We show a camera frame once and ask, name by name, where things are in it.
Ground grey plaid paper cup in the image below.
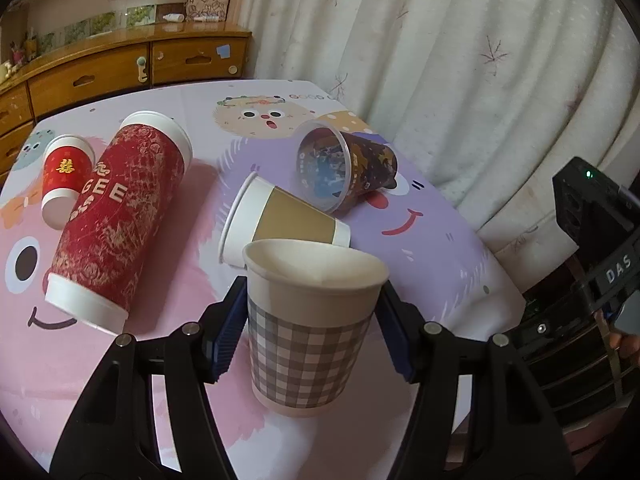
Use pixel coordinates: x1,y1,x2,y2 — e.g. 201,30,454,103
243,240,390,417

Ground tall red paper cup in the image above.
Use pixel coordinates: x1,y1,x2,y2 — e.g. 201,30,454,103
44,110,193,335

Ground brown sleeve paper cup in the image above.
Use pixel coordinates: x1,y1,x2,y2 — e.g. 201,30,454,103
218,172,352,269

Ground small red paper cup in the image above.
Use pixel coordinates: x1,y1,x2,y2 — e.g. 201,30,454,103
41,134,96,230

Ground dark patterned plastic cup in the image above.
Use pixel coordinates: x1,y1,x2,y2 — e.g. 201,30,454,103
294,119,398,214

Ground person's hand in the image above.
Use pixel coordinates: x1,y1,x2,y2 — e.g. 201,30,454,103
594,311,640,367

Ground cartoon monster tablecloth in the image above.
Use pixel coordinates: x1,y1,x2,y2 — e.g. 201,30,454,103
1,80,524,479

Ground white floral curtain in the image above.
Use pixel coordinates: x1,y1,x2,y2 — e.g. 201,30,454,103
230,0,639,289

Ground small toy figurines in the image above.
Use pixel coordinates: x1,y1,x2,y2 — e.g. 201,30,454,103
1,30,38,81

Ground wooden desk with drawers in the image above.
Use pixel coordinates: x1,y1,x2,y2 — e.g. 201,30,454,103
1,6,250,178

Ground white tube on desk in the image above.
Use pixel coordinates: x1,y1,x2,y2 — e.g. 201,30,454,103
162,13,186,23

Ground doodled cardboard box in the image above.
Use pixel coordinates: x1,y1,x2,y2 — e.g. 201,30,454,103
186,0,230,22

